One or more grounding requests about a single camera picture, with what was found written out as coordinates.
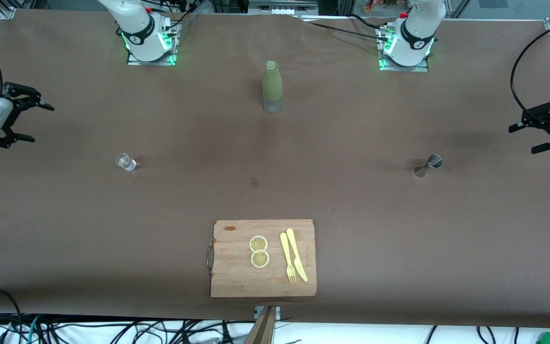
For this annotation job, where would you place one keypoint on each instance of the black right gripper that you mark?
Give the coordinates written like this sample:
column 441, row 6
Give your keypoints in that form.
column 14, row 106

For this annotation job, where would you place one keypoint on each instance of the steel double jigger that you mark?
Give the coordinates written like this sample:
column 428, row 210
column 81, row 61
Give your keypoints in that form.
column 435, row 161

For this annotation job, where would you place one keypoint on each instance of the clear glass beaker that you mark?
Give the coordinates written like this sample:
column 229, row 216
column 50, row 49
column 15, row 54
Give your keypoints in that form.
column 126, row 162

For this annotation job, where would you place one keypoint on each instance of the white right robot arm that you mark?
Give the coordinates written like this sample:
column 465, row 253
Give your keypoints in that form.
column 124, row 9

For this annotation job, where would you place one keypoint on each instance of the green sleeved glass bottle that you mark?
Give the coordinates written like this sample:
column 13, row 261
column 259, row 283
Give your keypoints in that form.
column 272, row 83

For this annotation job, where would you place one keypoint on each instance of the wooden cutting board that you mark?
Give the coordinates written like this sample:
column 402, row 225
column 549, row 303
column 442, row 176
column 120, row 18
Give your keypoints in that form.
column 237, row 272

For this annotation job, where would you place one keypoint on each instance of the lemon slice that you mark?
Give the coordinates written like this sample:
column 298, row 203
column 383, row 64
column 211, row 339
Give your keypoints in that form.
column 260, row 259
column 258, row 243

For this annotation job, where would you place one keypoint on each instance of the yellow plastic knife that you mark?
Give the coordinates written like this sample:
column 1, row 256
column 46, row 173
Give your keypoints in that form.
column 294, row 248

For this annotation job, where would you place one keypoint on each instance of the yellow plastic fork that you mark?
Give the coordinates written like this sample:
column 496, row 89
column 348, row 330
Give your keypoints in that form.
column 285, row 251

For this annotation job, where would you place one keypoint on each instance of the grey power strip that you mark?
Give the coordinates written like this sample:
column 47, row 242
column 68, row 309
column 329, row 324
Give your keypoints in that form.
column 282, row 6

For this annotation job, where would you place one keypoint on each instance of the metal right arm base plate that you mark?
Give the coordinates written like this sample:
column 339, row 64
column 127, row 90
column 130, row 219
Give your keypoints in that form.
column 151, row 62

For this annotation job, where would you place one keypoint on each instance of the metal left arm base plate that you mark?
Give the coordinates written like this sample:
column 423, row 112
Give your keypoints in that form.
column 404, row 69

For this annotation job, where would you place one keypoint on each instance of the metal post bracket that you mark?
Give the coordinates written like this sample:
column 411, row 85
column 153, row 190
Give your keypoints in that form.
column 257, row 311

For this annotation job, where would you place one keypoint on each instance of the wooden camera post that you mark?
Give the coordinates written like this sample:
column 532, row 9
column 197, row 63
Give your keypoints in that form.
column 263, row 329

